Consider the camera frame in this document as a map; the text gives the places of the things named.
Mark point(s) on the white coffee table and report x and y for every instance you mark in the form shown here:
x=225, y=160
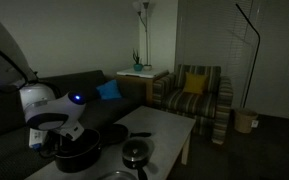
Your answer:
x=170, y=136

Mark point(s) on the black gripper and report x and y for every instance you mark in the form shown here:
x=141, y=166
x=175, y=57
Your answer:
x=54, y=143

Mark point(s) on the yellow cushion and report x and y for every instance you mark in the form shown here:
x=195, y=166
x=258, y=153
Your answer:
x=195, y=83

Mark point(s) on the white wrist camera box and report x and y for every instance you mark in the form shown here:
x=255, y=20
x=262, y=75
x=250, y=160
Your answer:
x=36, y=139

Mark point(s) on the teal potted plant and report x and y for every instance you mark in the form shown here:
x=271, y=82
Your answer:
x=137, y=66

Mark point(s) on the blue throw pillow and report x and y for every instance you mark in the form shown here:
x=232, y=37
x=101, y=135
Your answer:
x=109, y=90

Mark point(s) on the black frying pan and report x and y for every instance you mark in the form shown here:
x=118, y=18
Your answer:
x=117, y=133

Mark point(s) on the large black cooking pot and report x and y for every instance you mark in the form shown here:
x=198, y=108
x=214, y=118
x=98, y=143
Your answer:
x=78, y=155

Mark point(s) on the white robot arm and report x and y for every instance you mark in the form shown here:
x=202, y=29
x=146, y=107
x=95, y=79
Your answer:
x=43, y=109

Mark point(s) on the striped fabric armchair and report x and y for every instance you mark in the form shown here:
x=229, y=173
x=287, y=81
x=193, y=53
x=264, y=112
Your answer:
x=211, y=110

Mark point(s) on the glass pot lid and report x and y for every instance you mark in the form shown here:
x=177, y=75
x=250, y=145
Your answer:
x=117, y=175

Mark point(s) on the dark grey fabric sofa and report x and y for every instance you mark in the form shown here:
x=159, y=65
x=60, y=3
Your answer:
x=18, y=160

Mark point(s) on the white multi-head floor lamp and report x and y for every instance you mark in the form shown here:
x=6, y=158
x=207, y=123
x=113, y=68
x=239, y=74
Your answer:
x=141, y=8

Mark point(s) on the small lidded saucepan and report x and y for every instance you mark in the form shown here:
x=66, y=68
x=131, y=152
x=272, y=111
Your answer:
x=135, y=155

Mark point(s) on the beige waste basket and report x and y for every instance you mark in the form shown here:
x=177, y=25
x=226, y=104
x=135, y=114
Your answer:
x=243, y=119

